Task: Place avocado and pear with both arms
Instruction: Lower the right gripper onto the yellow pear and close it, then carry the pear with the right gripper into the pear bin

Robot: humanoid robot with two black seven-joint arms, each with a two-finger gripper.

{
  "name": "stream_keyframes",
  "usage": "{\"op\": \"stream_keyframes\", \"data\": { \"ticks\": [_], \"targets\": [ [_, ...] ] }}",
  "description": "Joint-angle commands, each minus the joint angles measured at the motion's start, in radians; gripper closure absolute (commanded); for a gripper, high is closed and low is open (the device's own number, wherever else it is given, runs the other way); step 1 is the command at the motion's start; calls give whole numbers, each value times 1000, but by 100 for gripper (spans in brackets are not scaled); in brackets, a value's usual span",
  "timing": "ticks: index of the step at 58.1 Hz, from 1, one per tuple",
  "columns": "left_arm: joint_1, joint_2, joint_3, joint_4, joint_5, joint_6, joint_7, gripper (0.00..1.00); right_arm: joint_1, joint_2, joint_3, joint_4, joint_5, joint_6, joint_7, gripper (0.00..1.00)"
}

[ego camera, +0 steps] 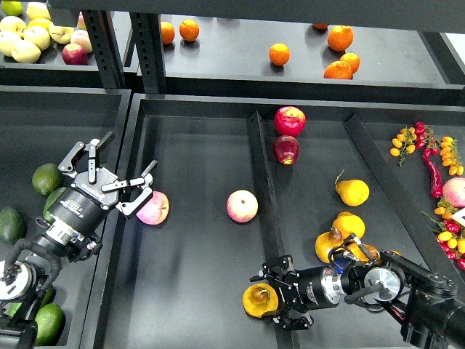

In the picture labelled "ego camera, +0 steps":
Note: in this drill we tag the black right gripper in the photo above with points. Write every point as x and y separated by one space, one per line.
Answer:
299 290

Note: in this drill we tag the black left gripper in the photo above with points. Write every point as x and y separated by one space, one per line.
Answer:
85 201

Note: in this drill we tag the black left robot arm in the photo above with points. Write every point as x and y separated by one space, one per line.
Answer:
31 266

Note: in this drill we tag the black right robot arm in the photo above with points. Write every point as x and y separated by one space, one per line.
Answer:
423 303

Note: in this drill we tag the green avocado top left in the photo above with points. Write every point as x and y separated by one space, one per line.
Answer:
47 178

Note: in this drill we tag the green avocado centre long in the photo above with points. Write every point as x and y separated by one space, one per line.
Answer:
51 198

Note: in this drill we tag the dark green avocado far left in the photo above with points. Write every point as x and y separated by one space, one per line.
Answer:
12 225

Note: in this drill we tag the green avocado bottom left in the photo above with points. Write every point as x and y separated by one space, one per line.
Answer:
50 320

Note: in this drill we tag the green avocado lower left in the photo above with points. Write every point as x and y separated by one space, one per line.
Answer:
46 300

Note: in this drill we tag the black bin divider left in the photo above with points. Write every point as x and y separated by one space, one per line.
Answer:
264 189

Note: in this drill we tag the pink apple left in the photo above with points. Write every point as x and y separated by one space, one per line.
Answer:
156 210

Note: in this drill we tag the pink apple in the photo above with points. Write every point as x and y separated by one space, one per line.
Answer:
156 210
242 206

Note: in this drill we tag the black left bin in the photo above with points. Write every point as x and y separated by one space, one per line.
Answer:
40 125

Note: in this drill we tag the black bin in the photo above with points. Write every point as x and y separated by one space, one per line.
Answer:
40 125
180 284

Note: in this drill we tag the pink apple middle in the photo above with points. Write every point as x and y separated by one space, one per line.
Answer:
242 206

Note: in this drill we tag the black upper left tray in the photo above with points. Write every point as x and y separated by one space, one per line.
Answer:
50 69

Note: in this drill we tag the red apple on shelf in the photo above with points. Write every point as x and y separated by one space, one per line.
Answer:
74 54

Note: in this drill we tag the black middle bin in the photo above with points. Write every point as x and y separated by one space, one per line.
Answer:
180 284

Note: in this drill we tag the pink peach on shelf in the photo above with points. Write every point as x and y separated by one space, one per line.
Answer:
81 37

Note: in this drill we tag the dark red apple lower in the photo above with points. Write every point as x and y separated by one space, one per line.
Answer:
286 149

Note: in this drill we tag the pale yellow apple with stem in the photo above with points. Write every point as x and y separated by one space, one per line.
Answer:
60 34

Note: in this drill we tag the pale yellow apple front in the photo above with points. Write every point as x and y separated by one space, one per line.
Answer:
24 51

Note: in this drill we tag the pale yellow apple middle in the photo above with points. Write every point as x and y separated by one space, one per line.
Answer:
39 36

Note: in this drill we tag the orange on shelf left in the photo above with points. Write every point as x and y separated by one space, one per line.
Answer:
167 32

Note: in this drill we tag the yellow lemon on shelf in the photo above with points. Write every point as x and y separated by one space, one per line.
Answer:
40 22

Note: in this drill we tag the pale yellow apple far left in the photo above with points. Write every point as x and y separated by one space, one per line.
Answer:
7 41

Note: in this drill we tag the mixed cherry tomato bunch lower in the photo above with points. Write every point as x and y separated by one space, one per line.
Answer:
449 234

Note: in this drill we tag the red apple upper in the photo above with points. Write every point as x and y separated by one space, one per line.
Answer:
289 120

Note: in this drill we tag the pale yellow apple top left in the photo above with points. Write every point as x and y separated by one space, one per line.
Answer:
13 24

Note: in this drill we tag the black shelf post left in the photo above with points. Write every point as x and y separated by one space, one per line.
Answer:
99 25

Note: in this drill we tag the black shelf post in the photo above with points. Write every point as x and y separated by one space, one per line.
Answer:
146 29
99 25

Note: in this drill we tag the pink peach behind post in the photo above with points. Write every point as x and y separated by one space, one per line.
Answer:
81 25

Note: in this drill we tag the black shelf post right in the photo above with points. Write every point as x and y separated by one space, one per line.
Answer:
146 29

